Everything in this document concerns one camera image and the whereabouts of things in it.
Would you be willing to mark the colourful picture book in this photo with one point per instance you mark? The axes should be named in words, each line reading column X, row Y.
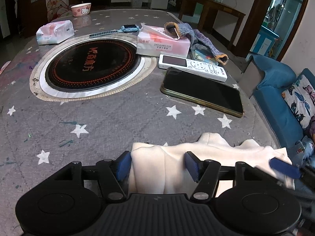
column 204, row 56

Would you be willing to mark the black smartphone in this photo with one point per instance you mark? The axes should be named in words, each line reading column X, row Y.
column 204, row 91

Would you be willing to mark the white remote control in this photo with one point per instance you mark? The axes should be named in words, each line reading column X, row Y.
column 192, row 66

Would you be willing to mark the blue denim cloth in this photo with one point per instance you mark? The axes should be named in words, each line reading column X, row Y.
column 305, row 150

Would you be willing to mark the grey star-patterned tablecloth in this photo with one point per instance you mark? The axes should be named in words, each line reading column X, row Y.
column 110, row 118

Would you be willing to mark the pink cartoon bowl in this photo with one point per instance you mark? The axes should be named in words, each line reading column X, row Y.
column 81, row 10

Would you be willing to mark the opened pink tissue pack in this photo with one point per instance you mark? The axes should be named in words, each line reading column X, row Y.
column 160, row 45

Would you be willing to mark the soft white tissue pack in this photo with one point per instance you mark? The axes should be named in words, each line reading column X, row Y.
column 54, row 33

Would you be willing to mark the blue smartwatch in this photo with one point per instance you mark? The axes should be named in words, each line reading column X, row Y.
column 129, row 28

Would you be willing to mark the butterfly print pillow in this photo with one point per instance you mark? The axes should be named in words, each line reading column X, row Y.
column 300, row 98

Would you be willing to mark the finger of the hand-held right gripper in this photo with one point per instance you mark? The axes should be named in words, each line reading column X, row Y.
column 284, row 168

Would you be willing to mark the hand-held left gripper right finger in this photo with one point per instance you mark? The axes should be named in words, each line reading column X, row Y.
column 192, row 167

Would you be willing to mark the cream sweatshirt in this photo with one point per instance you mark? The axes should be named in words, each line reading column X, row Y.
column 160, row 164

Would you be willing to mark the wooden door frame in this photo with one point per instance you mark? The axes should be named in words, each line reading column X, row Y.
column 258, row 17

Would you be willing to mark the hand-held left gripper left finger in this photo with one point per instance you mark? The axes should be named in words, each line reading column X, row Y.
column 123, row 168

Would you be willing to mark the round black induction cooktop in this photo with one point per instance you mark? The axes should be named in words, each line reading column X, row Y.
column 91, row 64

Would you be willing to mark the blue sofa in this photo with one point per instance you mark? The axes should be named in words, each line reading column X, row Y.
column 278, row 103

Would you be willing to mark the wooden side table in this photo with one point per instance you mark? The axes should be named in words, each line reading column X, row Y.
column 221, row 7

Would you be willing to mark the blue knit sweater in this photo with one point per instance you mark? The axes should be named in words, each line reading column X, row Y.
column 201, row 39

